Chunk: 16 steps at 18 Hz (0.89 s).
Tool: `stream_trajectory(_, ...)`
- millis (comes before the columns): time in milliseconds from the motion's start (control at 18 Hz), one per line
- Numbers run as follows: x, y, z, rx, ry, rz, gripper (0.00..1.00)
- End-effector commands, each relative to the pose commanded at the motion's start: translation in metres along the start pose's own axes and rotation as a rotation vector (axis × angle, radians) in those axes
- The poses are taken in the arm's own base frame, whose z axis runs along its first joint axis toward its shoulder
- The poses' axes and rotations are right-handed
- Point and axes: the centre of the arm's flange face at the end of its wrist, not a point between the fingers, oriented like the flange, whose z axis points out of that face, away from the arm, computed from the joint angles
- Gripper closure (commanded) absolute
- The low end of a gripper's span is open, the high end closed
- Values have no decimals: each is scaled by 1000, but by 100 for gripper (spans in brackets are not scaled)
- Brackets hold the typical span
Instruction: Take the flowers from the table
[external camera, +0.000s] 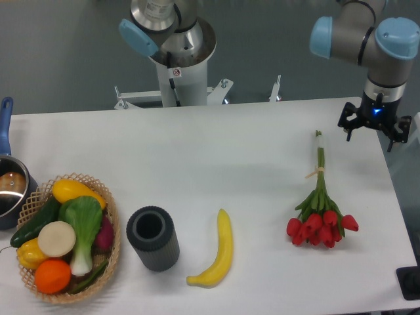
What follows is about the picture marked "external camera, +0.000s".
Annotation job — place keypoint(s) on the green cucumber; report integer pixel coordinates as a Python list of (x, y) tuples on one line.
[(31, 229)]

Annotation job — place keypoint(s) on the white round radish slice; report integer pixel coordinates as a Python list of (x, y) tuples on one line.
[(56, 239)]

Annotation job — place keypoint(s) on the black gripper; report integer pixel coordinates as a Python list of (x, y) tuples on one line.
[(376, 113)]

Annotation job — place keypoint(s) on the yellow squash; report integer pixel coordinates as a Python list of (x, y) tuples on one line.
[(65, 190)]

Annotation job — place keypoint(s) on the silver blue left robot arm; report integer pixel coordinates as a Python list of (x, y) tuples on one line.
[(180, 43)]

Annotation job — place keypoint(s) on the green bok choy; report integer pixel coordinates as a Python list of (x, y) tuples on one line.
[(84, 215)]

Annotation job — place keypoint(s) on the purple sweet potato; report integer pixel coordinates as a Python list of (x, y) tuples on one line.
[(105, 237)]

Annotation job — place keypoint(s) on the blue saucepan with handle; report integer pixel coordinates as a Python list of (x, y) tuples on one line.
[(16, 182)]

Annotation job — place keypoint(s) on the yellow bell pepper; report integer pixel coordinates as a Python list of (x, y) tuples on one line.
[(30, 256)]

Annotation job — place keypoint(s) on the woven bamboo basket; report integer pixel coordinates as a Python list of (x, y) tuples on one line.
[(105, 251)]

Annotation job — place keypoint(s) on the yellow plastic banana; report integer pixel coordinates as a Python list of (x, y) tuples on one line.
[(214, 274)]

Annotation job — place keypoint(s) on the black box at table edge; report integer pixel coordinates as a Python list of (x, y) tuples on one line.
[(408, 279)]

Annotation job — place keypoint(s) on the dark grey ribbed vase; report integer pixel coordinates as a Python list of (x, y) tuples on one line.
[(151, 232)]

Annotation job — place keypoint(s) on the red tulip bouquet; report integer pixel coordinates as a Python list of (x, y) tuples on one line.
[(320, 220)]

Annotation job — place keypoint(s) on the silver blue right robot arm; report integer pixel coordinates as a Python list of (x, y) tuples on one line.
[(387, 49)]

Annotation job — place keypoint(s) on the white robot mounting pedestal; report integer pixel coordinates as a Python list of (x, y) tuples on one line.
[(178, 87)]

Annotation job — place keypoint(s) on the orange fruit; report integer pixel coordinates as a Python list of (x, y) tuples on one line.
[(52, 276)]

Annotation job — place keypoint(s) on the green bean pod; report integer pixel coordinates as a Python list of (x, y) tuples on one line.
[(96, 273)]

